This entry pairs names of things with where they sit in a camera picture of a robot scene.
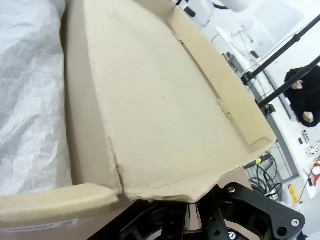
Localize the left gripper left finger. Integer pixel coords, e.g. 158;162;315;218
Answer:
119;202;191;240

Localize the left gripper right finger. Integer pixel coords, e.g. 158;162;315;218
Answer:
197;182;307;240

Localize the cardboard shoe box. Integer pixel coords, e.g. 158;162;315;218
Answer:
0;0;278;235

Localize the white tissue paper sheet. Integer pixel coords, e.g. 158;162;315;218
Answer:
0;0;74;196

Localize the bare hand of black-clad person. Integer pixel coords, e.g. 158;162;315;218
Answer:
291;79;304;91
302;111;315;124

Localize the yellow tool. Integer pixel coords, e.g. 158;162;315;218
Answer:
288;183;300;205

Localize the person in black clothes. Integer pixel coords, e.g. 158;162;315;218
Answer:
284;65;320;129

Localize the black tripod stand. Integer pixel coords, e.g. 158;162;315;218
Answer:
241;17;320;111

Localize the black cable bundle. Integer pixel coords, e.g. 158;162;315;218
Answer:
246;154;285;201

